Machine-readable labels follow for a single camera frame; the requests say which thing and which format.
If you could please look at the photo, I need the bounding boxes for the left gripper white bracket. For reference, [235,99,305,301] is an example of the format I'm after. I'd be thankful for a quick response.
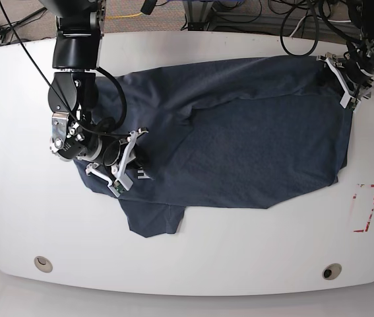
[317,53,374,101]

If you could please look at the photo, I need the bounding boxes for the red tape rectangle marking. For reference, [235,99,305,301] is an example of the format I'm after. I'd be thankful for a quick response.
[349,184,374,233]

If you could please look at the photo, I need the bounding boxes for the dark blue T-shirt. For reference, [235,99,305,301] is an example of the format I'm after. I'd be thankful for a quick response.
[74,54,354,238]

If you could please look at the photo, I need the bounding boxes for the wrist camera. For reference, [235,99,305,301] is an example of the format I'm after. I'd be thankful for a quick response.
[340,92,360,112]
[108,178,133,198]

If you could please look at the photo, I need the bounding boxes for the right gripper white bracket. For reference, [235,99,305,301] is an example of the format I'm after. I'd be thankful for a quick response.
[84,127,150,183]

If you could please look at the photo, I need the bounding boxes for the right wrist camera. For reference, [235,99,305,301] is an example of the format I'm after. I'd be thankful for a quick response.
[108,178,133,198]

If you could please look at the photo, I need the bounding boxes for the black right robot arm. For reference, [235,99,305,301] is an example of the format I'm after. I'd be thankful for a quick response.
[43,1,147,191]

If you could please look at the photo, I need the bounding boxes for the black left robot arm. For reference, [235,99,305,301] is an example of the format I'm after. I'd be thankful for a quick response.
[280,1,374,110]

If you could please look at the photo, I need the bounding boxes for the yellow cable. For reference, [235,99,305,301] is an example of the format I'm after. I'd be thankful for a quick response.
[104,11,143,21]

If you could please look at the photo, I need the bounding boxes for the left table grommet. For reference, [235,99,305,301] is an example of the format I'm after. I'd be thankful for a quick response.
[34,256,53,273]

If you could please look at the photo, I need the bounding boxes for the table grommet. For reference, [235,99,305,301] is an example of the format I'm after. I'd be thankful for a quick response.
[322,264,342,281]
[34,256,53,273]

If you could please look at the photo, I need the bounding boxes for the right table grommet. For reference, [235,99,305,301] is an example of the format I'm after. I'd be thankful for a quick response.
[322,264,342,281]

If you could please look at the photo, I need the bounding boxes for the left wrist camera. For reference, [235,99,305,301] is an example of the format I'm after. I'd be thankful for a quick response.
[340,92,360,112]

